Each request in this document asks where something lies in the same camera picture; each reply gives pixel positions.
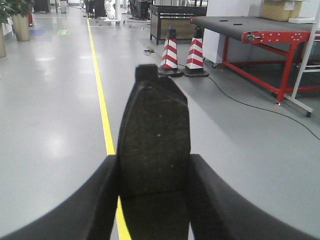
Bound black floor cable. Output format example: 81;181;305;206
149;49;320;141

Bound red frame conveyor table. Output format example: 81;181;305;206
189;15;320;103

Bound coiled cable bundle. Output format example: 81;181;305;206
143;44;157;56

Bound white stand frame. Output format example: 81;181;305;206
285;10;320;118

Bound grey brake pad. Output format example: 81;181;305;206
116;64;191;240

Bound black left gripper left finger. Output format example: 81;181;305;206
3;155;119;240

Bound cardboard box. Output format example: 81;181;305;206
261;0;303;22

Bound potted plant beige pot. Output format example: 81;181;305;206
6;0;34;42

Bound white labelled box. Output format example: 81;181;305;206
288;17;315;24

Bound red white traffic cone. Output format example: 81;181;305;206
182;26;209;78
158;25;183;77

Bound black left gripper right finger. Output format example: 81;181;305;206
186;154;315;240

